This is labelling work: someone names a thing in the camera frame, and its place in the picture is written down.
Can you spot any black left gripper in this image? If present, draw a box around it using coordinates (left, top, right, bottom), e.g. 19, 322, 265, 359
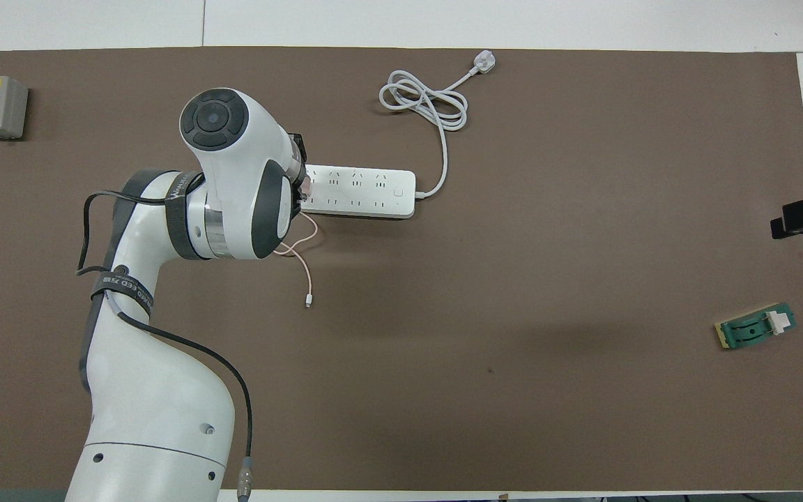
289, 132, 309, 218

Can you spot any pink charging cable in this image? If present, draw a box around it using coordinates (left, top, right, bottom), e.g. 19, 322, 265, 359
275, 213, 320, 309

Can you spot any white power strip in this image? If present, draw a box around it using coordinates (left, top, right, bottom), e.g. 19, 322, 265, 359
300, 164, 417, 220

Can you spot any brown table mat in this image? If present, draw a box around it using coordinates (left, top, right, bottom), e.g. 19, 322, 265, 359
0, 46, 803, 492

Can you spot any green knife switch block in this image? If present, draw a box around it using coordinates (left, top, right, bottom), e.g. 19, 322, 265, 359
714, 302, 797, 351

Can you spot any white power cord with plug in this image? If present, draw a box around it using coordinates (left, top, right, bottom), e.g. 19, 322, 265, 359
379, 50, 498, 201

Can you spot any grey on-off switch box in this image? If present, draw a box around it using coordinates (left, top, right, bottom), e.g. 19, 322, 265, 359
0, 75, 29, 140

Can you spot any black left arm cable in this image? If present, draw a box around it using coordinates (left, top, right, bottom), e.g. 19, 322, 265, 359
75, 192, 256, 502

